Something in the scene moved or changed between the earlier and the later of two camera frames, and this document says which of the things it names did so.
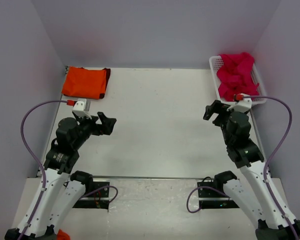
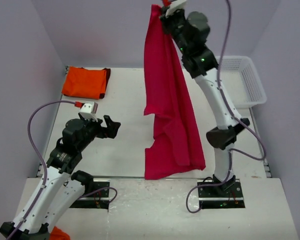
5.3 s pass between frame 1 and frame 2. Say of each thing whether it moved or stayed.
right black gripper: moved
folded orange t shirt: stayed
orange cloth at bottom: stayed
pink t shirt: moved
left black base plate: stayed
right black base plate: stayed
